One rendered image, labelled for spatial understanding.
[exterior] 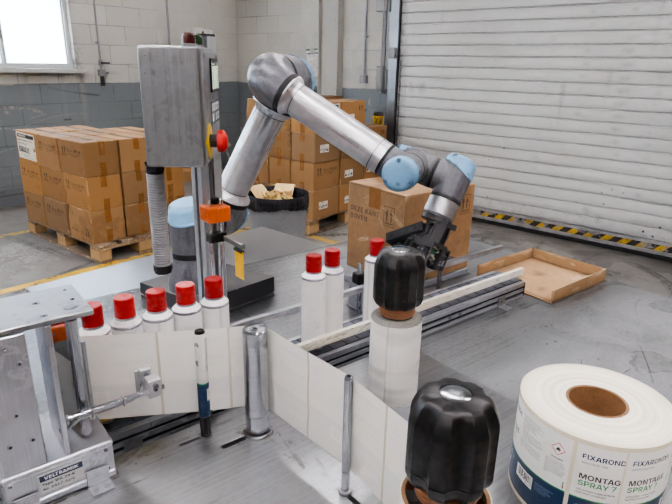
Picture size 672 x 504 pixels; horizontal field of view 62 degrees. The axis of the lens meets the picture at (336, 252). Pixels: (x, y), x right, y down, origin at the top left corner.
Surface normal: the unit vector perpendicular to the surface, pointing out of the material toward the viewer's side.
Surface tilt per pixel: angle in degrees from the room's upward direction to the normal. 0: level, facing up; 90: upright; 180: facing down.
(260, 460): 0
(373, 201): 90
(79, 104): 90
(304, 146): 90
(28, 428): 90
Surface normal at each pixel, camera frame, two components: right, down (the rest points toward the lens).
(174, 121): 0.07, 0.32
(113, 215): 0.79, 0.16
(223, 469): 0.02, -0.95
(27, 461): 0.62, 0.26
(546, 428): -0.84, 0.16
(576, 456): -0.57, 0.25
